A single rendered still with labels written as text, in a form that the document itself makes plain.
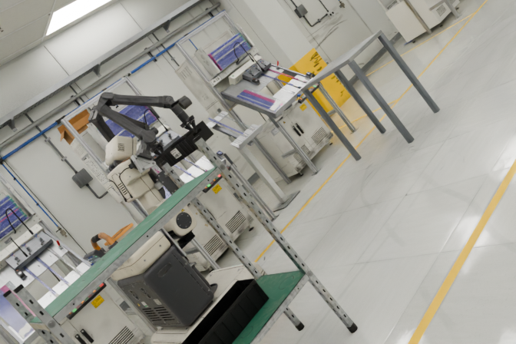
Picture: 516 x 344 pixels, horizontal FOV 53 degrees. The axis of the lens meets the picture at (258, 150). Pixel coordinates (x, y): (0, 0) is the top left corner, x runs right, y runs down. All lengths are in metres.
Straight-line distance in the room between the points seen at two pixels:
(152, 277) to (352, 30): 6.94
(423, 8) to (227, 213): 4.48
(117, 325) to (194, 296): 1.56
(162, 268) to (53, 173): 3.45
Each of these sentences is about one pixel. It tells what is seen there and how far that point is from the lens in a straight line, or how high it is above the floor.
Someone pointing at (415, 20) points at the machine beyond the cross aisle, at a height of 0.28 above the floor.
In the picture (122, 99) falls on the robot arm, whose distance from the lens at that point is 3.31.
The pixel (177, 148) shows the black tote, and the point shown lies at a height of 1.09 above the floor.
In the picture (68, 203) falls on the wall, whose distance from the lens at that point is 6.24.
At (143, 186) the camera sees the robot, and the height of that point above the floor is 1.04.
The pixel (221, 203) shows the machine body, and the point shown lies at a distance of 4.96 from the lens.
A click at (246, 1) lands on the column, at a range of 7.49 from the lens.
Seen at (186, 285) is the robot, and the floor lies 0.47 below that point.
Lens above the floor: 1.16
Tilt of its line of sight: 7 degrees down
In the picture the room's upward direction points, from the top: 39 degrees counter-clockwise
